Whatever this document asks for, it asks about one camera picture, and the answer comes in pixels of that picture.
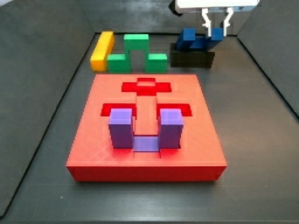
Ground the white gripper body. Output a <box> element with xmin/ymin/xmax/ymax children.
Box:
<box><xmin>173</xmin><ymin>0</ymin><xmax>259</xmax><ymax>14</ymax></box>

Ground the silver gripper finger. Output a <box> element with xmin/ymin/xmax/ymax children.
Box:
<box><xmin>200</xmin><ymin>8</ymin><xmax>211</xmax><ymax>38</ymax></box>
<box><xmin>221</xmin><ymin>7</ymin><xmax>233</xmax><ymax>35</ymax></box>

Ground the blue U-shaped block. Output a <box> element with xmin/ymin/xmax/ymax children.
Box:
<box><xmin>175</xmin><ymin>28</ymin><xmax>224</xmax><ymax>52</ymax></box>

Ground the yellow long rectangular block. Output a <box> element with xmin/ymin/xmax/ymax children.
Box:
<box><xmin>89</xmin><ymin>31</ymin><xmax>115</xmax><ymax>72</ymax></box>

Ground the green arch-shaped block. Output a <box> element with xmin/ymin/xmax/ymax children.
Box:
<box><xmin>107</xmin><ymin>34</ymin><xmax>168</xmax><ymax>74</ymax></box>

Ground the red slotted base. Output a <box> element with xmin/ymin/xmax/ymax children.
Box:
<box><xmin>67</xmin><ymin>74</ymin><xmax>227</xmax><ymax>182</ymax></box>

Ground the purple U-shaped block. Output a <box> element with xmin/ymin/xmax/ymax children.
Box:
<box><xmin>108</xmin><ymin>108</ymin><xmax>183</xmax><ymax>152</ymax></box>

